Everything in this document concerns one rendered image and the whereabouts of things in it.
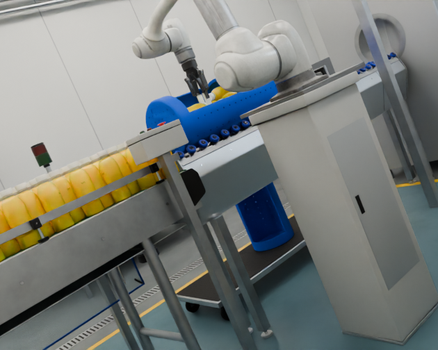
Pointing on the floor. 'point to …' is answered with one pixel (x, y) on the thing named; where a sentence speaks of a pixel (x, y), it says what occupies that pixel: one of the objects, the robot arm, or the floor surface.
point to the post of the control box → (166, 161)
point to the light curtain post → (397, 102)
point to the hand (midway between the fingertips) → (204, 101)
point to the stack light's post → (124, 327)
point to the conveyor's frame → (94, 263)
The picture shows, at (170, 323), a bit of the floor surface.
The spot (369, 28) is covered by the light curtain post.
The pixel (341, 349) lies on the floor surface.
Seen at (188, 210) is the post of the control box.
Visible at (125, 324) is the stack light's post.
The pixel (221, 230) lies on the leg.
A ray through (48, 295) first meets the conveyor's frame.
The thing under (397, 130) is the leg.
